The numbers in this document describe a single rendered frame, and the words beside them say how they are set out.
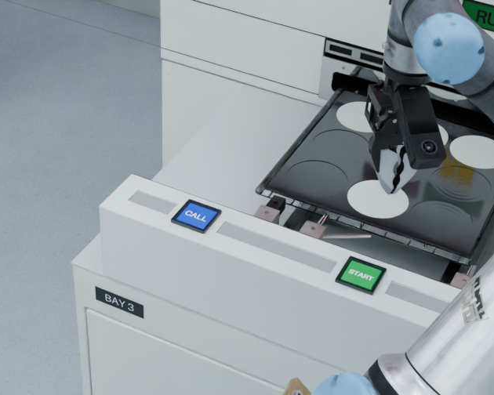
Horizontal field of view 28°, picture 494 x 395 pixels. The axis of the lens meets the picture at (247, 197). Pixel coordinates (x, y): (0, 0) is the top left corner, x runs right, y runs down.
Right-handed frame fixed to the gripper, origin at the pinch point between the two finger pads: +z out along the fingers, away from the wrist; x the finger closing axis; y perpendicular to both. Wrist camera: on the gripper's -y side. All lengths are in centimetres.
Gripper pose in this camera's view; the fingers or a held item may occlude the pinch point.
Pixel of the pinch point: (393, 189)
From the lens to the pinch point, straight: 144.7
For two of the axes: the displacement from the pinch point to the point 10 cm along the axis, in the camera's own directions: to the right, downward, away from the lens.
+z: -0.5, 7.8, 6.2
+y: -1.8, -6.2, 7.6
